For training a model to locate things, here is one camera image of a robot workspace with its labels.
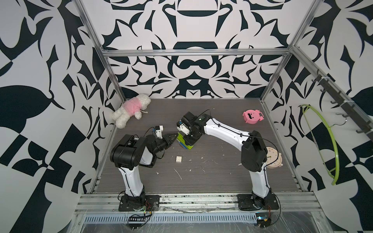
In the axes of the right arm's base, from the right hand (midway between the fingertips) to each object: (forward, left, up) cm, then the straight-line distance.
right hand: (187, 138), depth 88 cm
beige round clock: (-9, -50, -7) cm, 51 cm away
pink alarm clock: (+21, -46, -6) cm, 51 cm away
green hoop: (-24, -60, +16) cm, 67 cm away
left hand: (+4, +7, 0) cm, 8 cm away
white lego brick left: (-10, +5, -7) cm, 13 cm away
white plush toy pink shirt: (+25, +37, +1) cm, 45 cm away
